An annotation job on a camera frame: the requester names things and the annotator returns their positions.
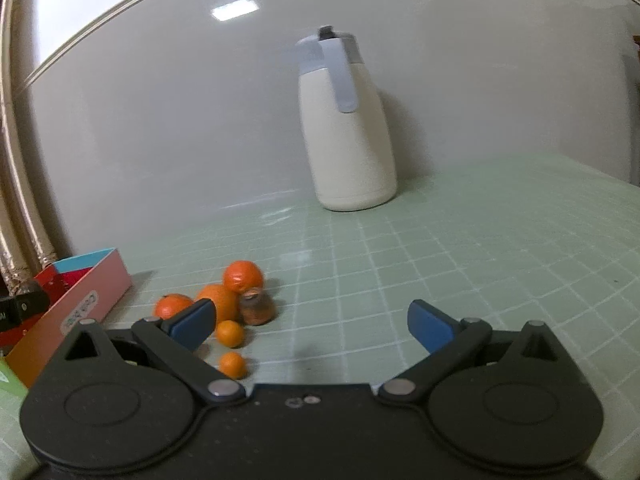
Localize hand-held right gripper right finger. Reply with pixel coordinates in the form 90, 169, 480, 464
376, 299, 576, 407

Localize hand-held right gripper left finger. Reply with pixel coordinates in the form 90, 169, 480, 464
50, 299, 247, 406

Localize white thermos jug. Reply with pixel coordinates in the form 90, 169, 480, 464
294, 25, 398, 212

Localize medium orange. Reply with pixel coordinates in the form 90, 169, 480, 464
154, 293, 195, 319

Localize large orange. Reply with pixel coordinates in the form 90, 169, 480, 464
222, 260, 265, 295
195, 284, 240, 325

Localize green grid table mat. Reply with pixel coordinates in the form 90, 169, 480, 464
0, 152, 640, 480

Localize beige satin curtain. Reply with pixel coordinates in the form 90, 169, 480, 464
0, 0, 57, 301

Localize colourful cardboard box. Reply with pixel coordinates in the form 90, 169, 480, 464
4, 247, 133, 389

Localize brown round fruit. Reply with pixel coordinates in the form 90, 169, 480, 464
239, 287, 275, 326

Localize small orange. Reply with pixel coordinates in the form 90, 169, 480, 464
219, 352, 248, 380
216, 320, 246, 349

